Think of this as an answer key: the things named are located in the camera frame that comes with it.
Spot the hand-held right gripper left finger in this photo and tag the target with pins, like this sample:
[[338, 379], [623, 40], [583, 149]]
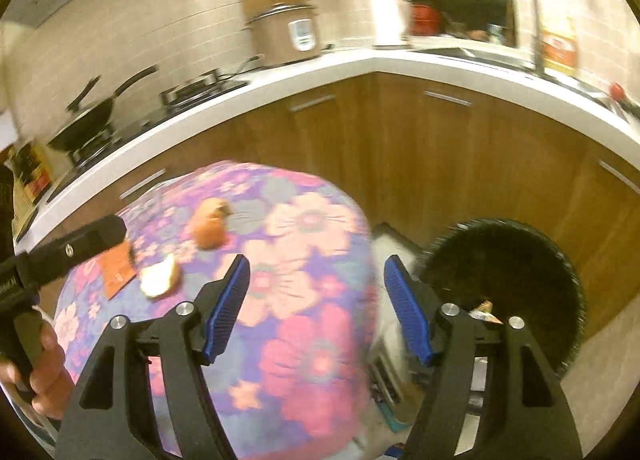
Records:
[[230, 310]]

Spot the dark sauce bottle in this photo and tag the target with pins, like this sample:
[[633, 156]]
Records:
[[30, 180]]

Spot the wooden kitchen counter cabinets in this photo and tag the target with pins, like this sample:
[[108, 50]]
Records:
[[450, 140]]

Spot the torn orange packet piece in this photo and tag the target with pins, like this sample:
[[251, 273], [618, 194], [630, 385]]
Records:
[[117, 275]]

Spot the black gas stove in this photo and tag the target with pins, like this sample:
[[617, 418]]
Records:
[[200, 87]]

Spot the yellow detergent bottle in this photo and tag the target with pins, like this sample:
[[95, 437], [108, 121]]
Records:
[[560, 47]]

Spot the white electric kettle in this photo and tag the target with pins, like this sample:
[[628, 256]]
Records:
[[387, 20]]

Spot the brown rice cooker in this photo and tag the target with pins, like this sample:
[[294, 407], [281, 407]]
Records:
[[275, 37]]

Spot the red tomato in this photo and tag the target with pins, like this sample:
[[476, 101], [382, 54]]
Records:
[[617, 91]]

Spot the orange peel piece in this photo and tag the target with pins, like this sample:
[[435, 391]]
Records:
[[160, 279], [207, 227]]

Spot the person's left hand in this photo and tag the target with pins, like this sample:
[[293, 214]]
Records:
[[50, 375]]

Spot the trash bin with black bag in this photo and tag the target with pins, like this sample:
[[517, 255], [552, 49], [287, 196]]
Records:
[[500, 265]]

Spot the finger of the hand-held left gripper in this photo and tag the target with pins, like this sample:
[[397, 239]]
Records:
[[85, 242]]

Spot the red container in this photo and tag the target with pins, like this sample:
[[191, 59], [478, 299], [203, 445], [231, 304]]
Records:
[[426, 19]]

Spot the floral tablecloth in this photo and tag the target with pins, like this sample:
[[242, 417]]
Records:
[[300, 290]]

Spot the black wok with lid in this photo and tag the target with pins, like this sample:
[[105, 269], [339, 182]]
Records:
[[85, 120]]

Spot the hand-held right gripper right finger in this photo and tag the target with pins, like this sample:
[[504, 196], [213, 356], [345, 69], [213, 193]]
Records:
[[407, 315]]

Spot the steel faucet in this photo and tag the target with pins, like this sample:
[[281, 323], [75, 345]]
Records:
[[535, 30]]

